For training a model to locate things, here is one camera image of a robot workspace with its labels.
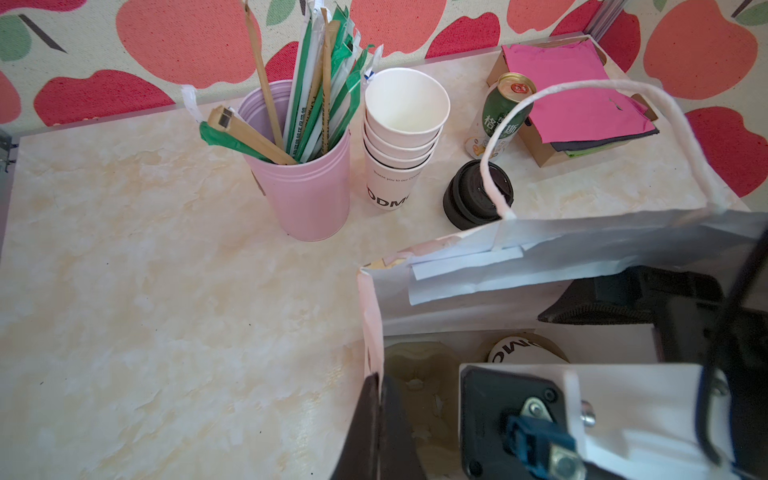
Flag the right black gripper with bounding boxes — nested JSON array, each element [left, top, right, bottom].
[[538, 266, 767, 478]]

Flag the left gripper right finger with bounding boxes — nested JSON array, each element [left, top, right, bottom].
[[379, 376, 426, 480]]

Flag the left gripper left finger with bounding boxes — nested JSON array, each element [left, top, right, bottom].
[[330, 373, 381, 480]]

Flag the white paper coffee cup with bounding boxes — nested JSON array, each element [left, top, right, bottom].
[[487, 332, 569, 365]]

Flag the white patterned paper gift bag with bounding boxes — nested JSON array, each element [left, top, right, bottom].
[[358, 77, 768, 480]]

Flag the stack of pink napkins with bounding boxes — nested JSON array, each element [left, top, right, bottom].
[[486, 37, 658, 167]]

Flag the stack of black cup lids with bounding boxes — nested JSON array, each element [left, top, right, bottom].
[[442, 160, 500, 230]]

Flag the pink straw holder cup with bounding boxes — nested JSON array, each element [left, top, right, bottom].
[[237, 79, 352, 243]]

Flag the green beverage can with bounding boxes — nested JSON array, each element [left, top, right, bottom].
[[464, 72, 537, 160]]

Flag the stack of white paper cups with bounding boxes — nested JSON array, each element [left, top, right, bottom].
[[362, 68, 451, 211]]

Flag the wrapped straws and stirrers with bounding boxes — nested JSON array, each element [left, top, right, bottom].
[[181, 1, 383, 166]]

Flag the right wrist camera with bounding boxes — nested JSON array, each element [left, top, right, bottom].
[[459, 363, 737, 479]]

